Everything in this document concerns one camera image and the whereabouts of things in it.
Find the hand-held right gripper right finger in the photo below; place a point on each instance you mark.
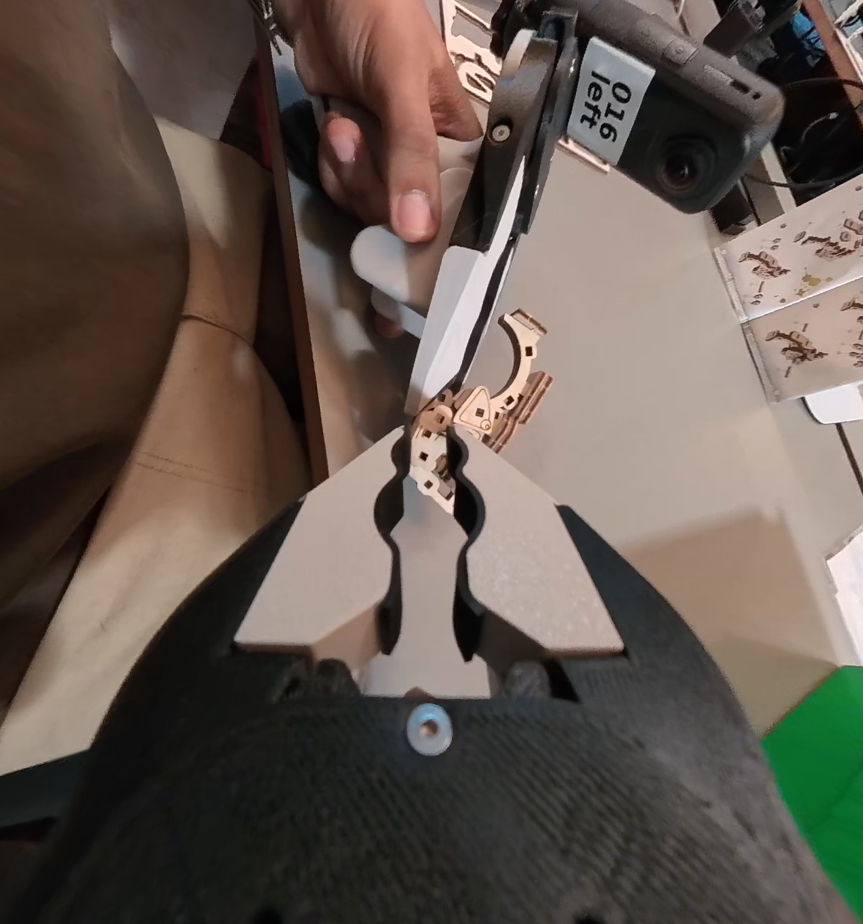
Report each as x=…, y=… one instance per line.
x=539, y=577

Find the folded instruction sheet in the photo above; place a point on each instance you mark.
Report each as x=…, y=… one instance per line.
x=821, y=289

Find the wooden puzzle model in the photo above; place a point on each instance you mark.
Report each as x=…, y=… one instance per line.
x=474, y=415

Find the person's brown shirt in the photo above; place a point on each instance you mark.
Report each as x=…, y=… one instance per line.
x=56, y=252

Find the green plastic box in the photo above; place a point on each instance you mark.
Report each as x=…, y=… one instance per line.
x=835, y=794

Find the small black adapter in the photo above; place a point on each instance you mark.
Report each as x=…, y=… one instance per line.
x=734, y=206

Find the person's left hand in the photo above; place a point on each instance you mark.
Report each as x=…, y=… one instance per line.
x=381, y=65

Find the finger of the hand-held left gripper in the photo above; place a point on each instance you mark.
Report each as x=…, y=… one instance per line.
x=446, y=325

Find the metal wristwatch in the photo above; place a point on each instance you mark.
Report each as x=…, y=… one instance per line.
x=269, y=21

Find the white card tab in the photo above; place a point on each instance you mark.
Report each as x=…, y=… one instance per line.
x=835, y=404

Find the grey desk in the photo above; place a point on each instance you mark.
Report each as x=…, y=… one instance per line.
x=655, y=361

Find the person's beige pants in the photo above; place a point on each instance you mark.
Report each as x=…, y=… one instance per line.
x=186, y=505

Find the laser-cut plywood sheet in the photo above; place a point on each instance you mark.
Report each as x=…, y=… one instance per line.
x=474, y=50

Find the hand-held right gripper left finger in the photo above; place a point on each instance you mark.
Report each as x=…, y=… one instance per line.
x=308, y=577

